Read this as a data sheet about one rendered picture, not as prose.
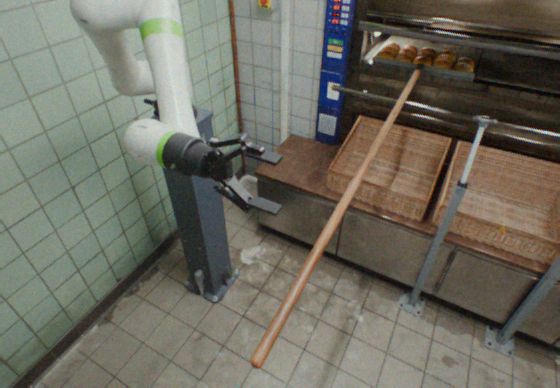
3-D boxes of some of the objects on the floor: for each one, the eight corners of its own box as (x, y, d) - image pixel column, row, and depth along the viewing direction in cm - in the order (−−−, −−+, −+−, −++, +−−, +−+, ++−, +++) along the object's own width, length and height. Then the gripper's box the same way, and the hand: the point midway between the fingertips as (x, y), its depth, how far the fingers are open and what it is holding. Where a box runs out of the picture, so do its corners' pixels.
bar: (318, 233, 260) (335, 83, 186) (514, 311, 213) (640, 149, 138) (299, 264, 239) (309, 108, 165) (513, 359, 191) (659, 196, 117)
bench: (291, 190, 298) (293, 131, 261) (658, 321, 207) (737, 258, 171) (256, 233, 260) (253, 172, 223) (684, 416, 169) (794, 362, 133)
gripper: (198, 101, 75) (288, 126, 67) (212, 190, 91) (286, 218, 83) (174, 116, 70) (269, 145, 62) (193, 207, 85) (271, 239, 78)
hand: (274, 185), depth 73 cm, fingers open, 13 cm apart
